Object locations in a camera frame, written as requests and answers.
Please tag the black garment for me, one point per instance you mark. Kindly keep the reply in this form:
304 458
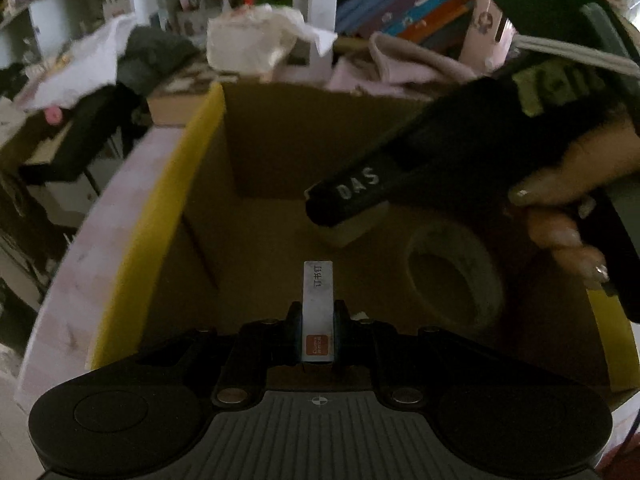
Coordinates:
95 125

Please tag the person's right hand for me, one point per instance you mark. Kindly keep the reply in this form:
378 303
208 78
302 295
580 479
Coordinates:
575 175

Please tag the white staple box orange label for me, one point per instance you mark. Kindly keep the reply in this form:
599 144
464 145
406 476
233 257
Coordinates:
317 300

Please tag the pink round object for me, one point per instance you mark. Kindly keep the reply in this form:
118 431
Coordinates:
54 116

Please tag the yellow cardboard box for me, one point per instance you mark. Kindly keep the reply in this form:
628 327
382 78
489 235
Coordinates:
260 140

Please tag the crumpled white paper bag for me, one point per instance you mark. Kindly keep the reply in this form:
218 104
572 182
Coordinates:
250 35

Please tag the tall pink cardboard box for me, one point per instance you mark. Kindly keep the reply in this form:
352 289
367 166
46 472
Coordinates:
485 25

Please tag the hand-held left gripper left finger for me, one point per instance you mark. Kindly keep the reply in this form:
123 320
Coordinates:
296 332

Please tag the row of leaning colourful books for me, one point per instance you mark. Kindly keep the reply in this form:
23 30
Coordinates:
400 5

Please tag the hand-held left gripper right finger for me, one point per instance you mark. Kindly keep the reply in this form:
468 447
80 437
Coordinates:
340 332

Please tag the pink checked printed tablecloth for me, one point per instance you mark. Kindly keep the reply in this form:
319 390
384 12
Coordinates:
100 260

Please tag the pale pink cloth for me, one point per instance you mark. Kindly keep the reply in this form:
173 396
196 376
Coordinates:
400 60

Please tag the grey garment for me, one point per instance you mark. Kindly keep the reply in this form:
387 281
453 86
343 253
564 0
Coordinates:
155 55

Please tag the white garment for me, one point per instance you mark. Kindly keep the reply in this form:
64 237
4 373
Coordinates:
85 70

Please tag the yellow tape roll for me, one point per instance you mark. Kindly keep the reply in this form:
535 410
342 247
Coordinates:
492 285

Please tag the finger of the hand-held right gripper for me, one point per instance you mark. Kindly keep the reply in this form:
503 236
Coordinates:
370 180

